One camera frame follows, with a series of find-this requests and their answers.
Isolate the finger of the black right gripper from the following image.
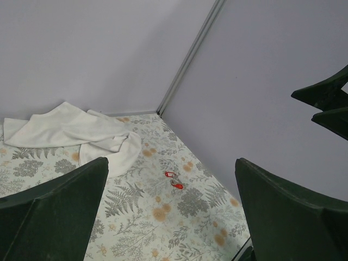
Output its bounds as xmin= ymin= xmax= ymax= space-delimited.
xmin=291 ymin=66 xmax=347 ymax=111
xmin=311 ymin=107 xmax=348 ymax=140

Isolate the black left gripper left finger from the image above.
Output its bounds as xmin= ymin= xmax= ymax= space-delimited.
xmin=1 ymin=157 xmax=109 ymax=260

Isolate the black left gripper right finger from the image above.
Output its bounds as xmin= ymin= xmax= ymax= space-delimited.
xmin=235 ymin=158 xmax=347 ymax=260

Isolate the white crumpled cloth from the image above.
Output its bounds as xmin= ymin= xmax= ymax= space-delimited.
xmin=3 ymin=102 xmax=141 ymax=177

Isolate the red tagged key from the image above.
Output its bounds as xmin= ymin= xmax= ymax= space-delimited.
xmin=170 ymin=179 xmax=184 ymax=190
xmin=165 ymin=171 xmax=178 ymax=179

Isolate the grey aluminium corner post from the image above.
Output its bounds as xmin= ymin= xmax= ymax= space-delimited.
xmin=156 ymin=0 xmax=227 ymax=117

